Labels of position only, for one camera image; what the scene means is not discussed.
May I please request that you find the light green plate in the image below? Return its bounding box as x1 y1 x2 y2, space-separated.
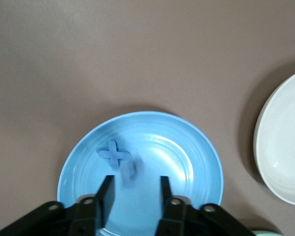
250 229 282 236

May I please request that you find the blue plate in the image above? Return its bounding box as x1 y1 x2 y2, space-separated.
57 111 224 236

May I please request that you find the blue letter X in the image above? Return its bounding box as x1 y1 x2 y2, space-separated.
96 139 131 170

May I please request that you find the beige plate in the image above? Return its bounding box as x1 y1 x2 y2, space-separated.
253 68 295 207

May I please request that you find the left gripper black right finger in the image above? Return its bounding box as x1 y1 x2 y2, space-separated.
155 176 258 236

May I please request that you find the blue letter Q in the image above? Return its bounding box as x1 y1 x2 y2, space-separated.
121 157 143 189

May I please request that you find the brown table cover sheet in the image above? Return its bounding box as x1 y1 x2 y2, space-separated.
0 0 295 236

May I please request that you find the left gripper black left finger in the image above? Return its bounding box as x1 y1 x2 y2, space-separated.
0 175 115 236

